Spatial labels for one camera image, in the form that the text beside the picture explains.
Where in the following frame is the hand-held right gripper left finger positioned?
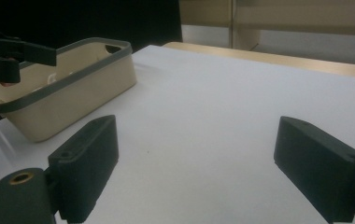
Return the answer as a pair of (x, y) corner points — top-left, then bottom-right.
(47, 114), (120, 224)

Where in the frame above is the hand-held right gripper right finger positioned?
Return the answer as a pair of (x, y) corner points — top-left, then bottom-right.
(273, 116), (355, 224)

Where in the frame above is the beige bin with grey rim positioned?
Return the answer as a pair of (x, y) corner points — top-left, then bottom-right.
(0, 36), (138, 144)

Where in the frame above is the white board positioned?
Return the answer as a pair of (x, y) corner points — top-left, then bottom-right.
(0, 44), (355, 224)

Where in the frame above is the wooden table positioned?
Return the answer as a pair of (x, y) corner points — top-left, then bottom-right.
(163, 41), (355, 81)

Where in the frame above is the beige wooden desk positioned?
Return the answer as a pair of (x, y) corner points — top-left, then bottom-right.
(178, 0), (355, 68)

